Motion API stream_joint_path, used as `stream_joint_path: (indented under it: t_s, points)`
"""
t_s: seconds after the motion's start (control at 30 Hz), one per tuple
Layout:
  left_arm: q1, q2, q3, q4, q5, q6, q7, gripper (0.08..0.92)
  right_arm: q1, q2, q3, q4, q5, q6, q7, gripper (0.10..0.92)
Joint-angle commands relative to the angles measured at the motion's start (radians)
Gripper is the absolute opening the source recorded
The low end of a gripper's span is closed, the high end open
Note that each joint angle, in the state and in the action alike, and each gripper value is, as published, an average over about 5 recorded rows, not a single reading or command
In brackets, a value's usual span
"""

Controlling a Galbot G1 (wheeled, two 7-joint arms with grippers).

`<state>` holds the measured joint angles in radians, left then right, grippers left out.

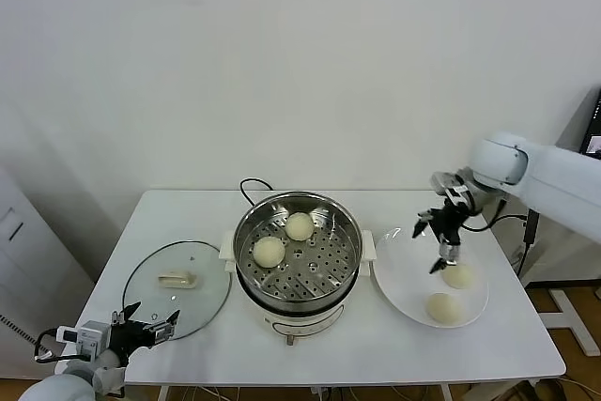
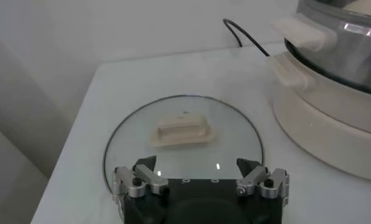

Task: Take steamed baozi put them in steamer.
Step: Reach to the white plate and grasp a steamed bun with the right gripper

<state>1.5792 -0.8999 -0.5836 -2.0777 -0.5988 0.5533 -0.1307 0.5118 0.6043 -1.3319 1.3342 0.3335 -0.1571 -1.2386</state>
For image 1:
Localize thin pale floor cables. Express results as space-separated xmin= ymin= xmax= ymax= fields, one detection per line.
xmin=180 ymin=385 xmax=245 ymax=401

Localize glass lid with cream handle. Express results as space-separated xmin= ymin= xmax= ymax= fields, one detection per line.
xmin=122 ymin=239 xmax=234 ymax=342

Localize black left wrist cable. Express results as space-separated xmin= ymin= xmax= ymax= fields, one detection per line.
xmin=33 ymin=329 xmax=65 ymax=364

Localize white steamed baozi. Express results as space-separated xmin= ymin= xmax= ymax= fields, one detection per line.
xmin=424 ymin=292 xmax=465 ymax=326
xmin=285 ymin=211 xmax=315 ymax=242
xmin=252 ymin=237 xmax=286 ymax=269
xmin=441 ymin=264 xmax=474 ymax=289

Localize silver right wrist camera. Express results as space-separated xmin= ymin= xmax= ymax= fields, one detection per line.
xmin=431 ymin=171 xmax=470 ymax=208

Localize white cabinet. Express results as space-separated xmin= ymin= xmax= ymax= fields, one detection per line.
xmin=0 ymin=165 xmax=95 ymax=367

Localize black cooker power cord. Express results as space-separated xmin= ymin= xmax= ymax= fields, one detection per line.
xmin=239 ymin=178 xmax=278 ymax=208

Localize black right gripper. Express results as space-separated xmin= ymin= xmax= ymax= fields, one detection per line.
xmin=412 ymin=206 xmax=466 ymax=274

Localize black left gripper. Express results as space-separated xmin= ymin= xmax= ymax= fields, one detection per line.
xmin=108 ymin=301 xmax=182 ymax=351

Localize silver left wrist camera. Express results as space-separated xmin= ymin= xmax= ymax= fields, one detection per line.
xmin=54 ymin=319 xmax=112 ymax=358

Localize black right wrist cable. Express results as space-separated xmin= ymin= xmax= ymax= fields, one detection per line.
xmin=459 ymin=198 xmax=508 ymax=233

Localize black laptop adapter cable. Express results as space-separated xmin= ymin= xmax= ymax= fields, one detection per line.
xmin=516 ymin=208 xmax=541 ymax=280

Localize black laptop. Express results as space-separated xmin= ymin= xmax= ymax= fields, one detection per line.
xmin=579 ymin=85 xmax=601 ymax=156

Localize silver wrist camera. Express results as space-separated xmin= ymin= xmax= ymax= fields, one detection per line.
xmin=431 ymin=171 xmax=470 ymax=208
xmin=54 ymin=319 xmax=112 ymax=358

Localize perforated stainless steel steamer basket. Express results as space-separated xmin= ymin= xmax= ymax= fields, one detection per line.
xmin=233 ymin=191 xmax=363 ymax=302

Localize white round plate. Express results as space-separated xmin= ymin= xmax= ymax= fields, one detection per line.
xmin=373 ymin=225 xmax=490 ymax=329

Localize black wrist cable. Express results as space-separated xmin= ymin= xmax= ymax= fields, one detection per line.
xmin=33 ymin=329 xmax=65 ymax=364
xmin=459 ymin=198 xmax=508 ymax=233

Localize white side desk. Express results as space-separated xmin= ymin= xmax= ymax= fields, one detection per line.
xmin=523 ymin=231 xmax=601 ymax=358

